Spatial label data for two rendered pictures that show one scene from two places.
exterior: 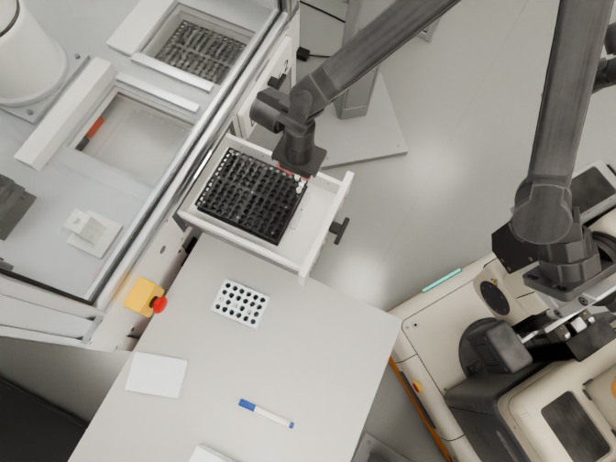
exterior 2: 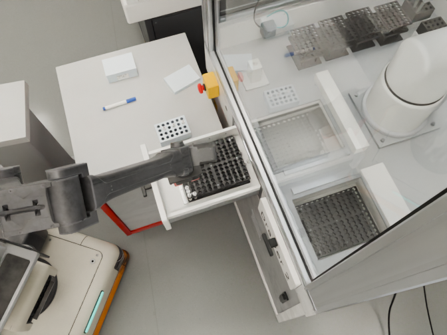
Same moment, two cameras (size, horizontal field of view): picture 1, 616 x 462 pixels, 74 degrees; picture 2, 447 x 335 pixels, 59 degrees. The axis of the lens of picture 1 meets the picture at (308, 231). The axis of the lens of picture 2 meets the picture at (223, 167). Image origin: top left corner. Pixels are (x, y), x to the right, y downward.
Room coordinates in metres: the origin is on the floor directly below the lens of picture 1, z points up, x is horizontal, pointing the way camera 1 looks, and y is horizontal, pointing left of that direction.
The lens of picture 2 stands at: (0.87, -0.15, 2.12)
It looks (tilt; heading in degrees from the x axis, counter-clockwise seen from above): 66 degrees down; 143
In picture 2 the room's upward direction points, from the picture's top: 1 degrees counter-clockwise
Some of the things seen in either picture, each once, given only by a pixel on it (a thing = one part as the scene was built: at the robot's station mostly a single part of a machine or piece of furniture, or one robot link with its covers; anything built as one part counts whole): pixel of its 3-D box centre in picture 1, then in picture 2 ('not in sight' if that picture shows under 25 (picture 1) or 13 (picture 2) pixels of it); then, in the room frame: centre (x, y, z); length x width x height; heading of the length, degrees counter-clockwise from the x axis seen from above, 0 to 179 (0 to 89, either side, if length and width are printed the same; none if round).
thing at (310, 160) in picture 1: (299, 148); (182, 166); (0.44, 0.03, 1.09); 0.10 x 0.07 x 0.07; 71
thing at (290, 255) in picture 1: (250, 196); (213, 169); (0.42, 0.15, 0.86); 0.40 x 0.26 x 0.06; 71
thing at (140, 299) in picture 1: (145, 298); (209, 86); (0.14, 0.35, 0.88); 0.07 x 0.05 x 0.07; 161
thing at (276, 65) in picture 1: (267, 87); (277, 242); (0.75, 0.16, 0.87); 0.29 x 0.02 x 0.11; 161
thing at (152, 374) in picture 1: (157, 374); (181, 79); (-0.02, 0.32, 0.77); 0.13 x 0.09 x 0.02; 87
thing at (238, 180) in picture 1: (253, 197); (211, 169); (0.42, 0.15, 0.87); 0.22 x 0.18 x 0.06; 71
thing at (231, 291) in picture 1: (241, 304); (173, 131); (0.16, 0.15, 0.78); 0.12 x 0.08 x 0.04; 73
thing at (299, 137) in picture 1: (297, 129); not in sight; (0.44, 0.04, 1.15); 0.07 x 0.06 x 0.07; 62
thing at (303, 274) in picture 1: (325, 228); (155, 186); (0.35, -0.04, 0.87); 0.29 x 0.02 x 0.11; 161
